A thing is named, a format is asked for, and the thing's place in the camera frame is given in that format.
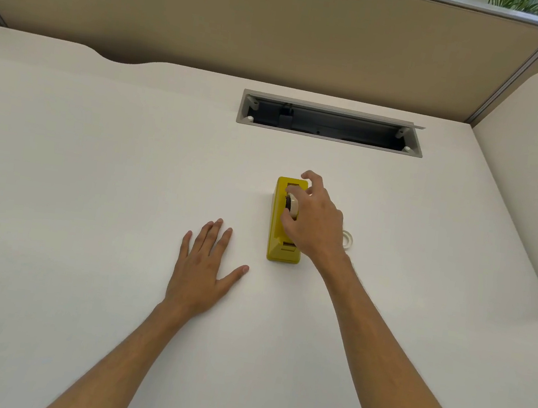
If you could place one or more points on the person's left hand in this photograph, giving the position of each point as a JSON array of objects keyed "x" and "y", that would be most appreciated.
[{"x": 196, "y": 281}]

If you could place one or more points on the person's right hand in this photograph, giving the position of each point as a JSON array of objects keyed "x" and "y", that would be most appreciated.
[{"x": 318, "y": 228}]

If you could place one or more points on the cream tape roll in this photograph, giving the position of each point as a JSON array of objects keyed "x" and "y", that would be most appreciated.
[{"x": 294, "y": 208}]

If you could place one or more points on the used white tape core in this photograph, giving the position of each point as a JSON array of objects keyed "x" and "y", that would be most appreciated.
[{"x": 351, "y": 243}]

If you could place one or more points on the black dispenser spindle hub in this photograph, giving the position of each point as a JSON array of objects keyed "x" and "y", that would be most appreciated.
[{"x": 288, "y": 205}]

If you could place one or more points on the yellow tape dispenser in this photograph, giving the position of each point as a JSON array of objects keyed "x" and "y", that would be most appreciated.
[{"x": 275, "y": 232}]

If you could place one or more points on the person's right forearm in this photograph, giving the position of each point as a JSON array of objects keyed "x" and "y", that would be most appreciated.
[{"x": 367, "y": 355}]

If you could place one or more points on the person's left forearm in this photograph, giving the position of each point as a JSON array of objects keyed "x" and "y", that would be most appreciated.
[{"x": 115, "y": 374}]

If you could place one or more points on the wide beige partition panel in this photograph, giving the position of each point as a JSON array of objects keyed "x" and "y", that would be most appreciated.
[{"x": 274, "y": 27}]

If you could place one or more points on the large cream side divider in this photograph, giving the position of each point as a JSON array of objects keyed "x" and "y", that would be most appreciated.
[{"x": 528, "y": 173}]

